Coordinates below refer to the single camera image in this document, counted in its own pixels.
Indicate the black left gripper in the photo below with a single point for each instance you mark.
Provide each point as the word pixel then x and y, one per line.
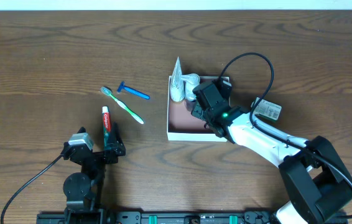
pixel 100 154

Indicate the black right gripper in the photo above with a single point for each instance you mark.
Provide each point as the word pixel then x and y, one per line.
pixel 196 112

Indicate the clear pump bottle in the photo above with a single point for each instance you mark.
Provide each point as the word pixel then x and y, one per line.
pixel 191 81

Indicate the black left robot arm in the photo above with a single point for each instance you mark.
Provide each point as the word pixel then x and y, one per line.
pixel 83 189

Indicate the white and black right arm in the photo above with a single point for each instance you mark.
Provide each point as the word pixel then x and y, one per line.
pixel 316 180

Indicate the red and green toothpaste tube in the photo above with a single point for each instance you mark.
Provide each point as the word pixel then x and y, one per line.
pixel 106 117

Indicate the white upright tube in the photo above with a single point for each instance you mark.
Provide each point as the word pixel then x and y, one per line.
pixel 177 92

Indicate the green and white toothbrush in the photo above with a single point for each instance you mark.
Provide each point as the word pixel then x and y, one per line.
pixel 108 92

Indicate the white and green small box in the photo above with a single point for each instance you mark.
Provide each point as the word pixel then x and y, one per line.
pixel 268 110

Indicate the blue disposable razor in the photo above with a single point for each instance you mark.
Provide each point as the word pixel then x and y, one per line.
pixel 122 87

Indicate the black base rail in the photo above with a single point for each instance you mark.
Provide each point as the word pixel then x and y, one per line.
pixel 134 217

